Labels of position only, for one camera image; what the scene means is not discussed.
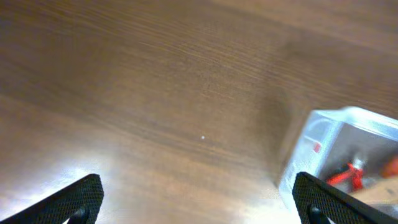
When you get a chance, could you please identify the red handled cutting pliers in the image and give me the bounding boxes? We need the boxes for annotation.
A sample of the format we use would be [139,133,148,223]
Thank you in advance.
[326,159,364,191]

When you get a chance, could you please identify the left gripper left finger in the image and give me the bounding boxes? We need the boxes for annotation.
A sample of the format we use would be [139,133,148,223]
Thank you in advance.
[1,174,104,224]

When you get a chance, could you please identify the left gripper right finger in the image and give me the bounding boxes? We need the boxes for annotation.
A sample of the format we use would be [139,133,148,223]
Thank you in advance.
[292,172,397,224]

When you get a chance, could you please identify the clear plastic container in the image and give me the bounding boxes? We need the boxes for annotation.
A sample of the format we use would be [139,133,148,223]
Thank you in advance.
[279,106,397,215]

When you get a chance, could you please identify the orange scraper wooden handle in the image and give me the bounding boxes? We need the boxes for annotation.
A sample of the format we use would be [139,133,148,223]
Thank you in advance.
[349,155,398,207]

